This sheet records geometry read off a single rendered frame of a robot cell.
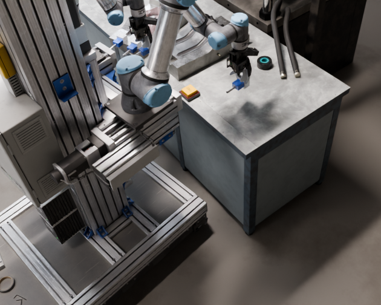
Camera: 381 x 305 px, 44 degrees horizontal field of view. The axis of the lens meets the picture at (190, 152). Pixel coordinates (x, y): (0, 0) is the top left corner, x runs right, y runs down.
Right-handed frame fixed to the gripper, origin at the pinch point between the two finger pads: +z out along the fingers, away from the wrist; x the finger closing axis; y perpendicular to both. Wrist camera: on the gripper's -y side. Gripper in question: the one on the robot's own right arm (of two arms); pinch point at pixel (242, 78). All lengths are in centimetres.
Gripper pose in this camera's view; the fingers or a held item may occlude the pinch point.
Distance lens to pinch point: 231.5
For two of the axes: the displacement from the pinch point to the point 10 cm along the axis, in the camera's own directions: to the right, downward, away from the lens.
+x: 6.6, 5.3, -5.3
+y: -7.5, 5.4, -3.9
